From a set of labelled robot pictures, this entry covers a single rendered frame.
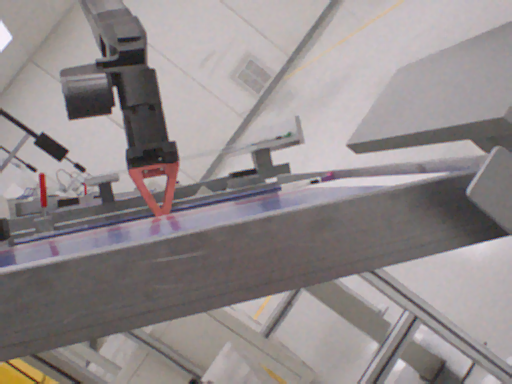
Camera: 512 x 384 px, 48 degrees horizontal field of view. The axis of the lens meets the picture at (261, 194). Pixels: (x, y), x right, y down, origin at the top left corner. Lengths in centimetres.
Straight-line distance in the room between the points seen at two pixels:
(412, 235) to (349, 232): 6
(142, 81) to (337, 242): 42
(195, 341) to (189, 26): 729
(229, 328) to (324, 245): 153
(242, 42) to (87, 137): 268
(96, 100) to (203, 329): 127
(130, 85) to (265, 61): 824
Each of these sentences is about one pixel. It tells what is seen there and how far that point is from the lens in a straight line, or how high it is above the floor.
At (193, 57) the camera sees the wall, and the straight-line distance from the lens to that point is 881.
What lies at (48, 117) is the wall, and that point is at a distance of 863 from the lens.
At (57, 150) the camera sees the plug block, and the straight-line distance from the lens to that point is 87.
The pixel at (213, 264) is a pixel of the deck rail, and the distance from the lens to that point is 44.
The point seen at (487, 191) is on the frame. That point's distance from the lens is 47.
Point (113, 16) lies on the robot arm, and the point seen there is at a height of 112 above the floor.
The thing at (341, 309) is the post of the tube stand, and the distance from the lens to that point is 151.
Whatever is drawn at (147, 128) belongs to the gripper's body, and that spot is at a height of 98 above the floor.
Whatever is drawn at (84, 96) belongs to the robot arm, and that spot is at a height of 107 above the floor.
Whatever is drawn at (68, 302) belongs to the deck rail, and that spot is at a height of 95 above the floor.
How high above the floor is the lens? 97
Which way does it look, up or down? 12 degrees down
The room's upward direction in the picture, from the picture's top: 53 degrees counter-clockwise
